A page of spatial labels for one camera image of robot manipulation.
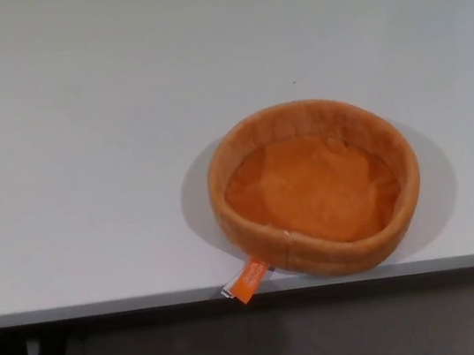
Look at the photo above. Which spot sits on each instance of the orange soft plush plate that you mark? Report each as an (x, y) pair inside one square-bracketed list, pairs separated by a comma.
[(310, 189)]

